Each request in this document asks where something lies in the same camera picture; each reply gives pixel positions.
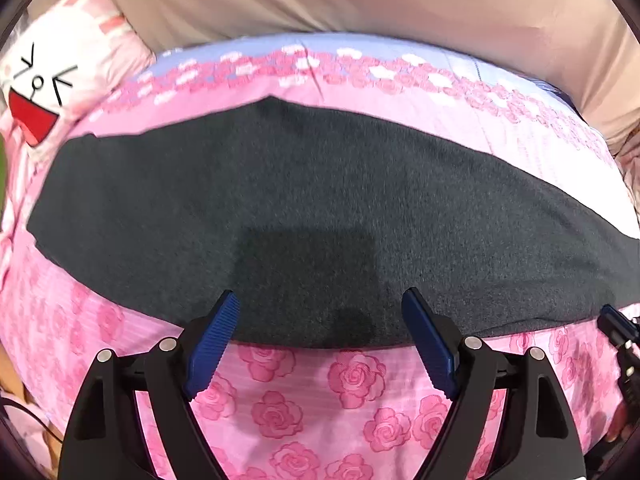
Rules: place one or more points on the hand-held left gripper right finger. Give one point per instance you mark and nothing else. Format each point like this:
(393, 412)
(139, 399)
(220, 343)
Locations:
(430, 342)

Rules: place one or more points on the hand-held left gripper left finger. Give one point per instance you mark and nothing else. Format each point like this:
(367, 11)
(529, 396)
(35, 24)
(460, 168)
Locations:
(212, 341)

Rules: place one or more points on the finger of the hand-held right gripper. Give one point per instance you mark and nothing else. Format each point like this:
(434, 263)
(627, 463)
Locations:
(614, 317)

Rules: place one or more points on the dark grey pants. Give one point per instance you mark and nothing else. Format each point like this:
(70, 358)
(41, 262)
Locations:
(310, 200)

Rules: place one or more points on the pink rose printed blanket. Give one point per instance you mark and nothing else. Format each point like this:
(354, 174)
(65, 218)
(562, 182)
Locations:
(320, 410)

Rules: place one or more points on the cartoon face pillow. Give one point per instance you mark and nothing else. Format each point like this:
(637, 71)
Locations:
(55, 75)

